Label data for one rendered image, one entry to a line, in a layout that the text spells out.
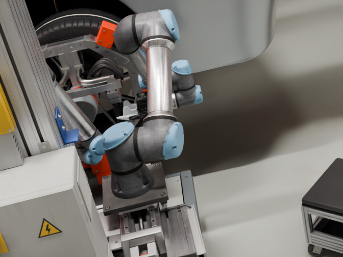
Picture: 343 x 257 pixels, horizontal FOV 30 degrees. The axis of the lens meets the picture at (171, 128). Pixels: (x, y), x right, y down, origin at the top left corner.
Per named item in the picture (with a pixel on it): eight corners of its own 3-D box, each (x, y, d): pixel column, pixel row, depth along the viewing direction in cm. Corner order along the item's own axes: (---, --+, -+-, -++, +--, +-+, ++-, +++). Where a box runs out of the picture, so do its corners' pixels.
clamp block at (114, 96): (122, 93, 271) (118, 81, 269) (121, 102, 263) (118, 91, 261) (110, 95, 271) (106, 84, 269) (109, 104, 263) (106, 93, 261)
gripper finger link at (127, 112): (113, 107, 264) (135, 101, 265) (117, 120, 267) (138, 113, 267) (114, 111, 261) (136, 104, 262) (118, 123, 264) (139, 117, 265)
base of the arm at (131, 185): (156, 192, 216) (149, 168, 211) (113, 203, 216) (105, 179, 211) (152, 169, 229) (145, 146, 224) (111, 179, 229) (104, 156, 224)
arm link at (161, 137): (144, 166, 217) (141, 23, 235) (187, 161, 213) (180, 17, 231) (132, 157, 206) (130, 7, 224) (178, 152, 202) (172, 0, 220)
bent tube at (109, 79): (116, 64, 279) (109, 42, 274) (115, 82, 262) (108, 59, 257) (76, 73, 280) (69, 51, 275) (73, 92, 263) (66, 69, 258)
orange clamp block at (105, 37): (111, 43, 282) (118, 25, 278) (110, 50, 275) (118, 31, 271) (96, 37, 280) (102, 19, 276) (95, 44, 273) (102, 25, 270)
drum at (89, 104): (102, 103, 295) (94, 76, 288) (100, 125, 276) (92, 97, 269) (73, 110, 295) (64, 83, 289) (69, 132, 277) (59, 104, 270)
